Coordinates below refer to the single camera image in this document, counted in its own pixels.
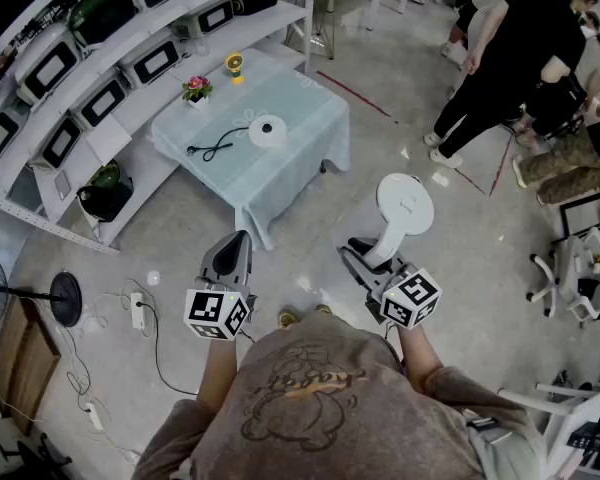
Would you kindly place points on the person's grey shoulder bag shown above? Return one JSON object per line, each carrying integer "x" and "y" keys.
{"x": 500, "y": 448}

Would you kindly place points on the person's left yellow shoe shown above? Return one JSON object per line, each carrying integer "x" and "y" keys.
{"x": 287, "y": 318}

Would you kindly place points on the potted pink flower plant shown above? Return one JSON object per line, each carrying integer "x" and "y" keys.
{"x": 197, "y": 89}

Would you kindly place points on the white office chair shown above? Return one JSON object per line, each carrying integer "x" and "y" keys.
{"x": 575, "y": 278}

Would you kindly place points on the black bag on shelf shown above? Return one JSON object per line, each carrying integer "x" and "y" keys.
{"x": 105, "y": 193}

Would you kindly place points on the black metal frame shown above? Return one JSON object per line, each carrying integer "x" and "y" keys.
{"x": 562, "y": 218}

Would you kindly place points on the black standing fan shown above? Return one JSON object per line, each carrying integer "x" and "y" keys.
{"x": 66, "y": 300}

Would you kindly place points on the row of white microwave ovens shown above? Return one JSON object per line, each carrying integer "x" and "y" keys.
{"x": 152, "y": 63}

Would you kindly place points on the white shelving unit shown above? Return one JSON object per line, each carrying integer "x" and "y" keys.
{"x": 145, "y": 98}

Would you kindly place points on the wooden board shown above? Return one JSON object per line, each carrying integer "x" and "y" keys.
{"x": 22, "y": 363}

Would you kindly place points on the small white round puck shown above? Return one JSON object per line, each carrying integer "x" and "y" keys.
{"x": 153, "y": 277}

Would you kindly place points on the person's brown printed t-shirt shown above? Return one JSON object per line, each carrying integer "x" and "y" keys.
{"x": 330, "y": 418}

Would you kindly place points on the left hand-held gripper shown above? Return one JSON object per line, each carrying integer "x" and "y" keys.
{"x": 212, "y": 313}

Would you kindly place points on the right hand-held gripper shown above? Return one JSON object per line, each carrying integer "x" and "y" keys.
{"x": 410, "y": 298}

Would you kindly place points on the white electric kettle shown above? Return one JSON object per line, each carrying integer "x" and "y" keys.
{"x": 405, "y": 203}

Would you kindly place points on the white power strip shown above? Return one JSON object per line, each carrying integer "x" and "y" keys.
{"x": 137, "y": 310}
{"x": 94, "y": 415}

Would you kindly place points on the white flat board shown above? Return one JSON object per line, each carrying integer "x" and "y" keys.
{"x": 107, "y": 140}

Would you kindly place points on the person's right yellow shoe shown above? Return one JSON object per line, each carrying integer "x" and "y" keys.
{"x": 324, "y": 308}

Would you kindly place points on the white round kettle base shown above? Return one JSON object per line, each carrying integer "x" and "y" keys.
{"x": 275, "y": 135}

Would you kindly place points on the light blue floral tablecloth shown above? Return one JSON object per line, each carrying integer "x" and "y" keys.
{"x": 280, "y": 103}

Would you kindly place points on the grey tablet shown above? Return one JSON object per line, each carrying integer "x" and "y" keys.
{"x": 62, "y": 185}

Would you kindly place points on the person's yellow shoe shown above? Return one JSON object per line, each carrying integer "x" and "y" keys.
{"x": 324, "y": 308}
{"x": 287, "y": 318}

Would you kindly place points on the person's right forearm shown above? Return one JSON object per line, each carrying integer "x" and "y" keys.
{"x": 420, "y": 358}

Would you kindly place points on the small yellow desk fan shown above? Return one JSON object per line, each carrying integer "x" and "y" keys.
{"x": 235, "y": 63}

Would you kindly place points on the clear glass jar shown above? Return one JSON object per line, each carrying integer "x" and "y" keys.
{"x": 201, "y": 48}

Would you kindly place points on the person's left forearm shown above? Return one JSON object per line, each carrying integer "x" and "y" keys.
{"x": 220, "y": 368}

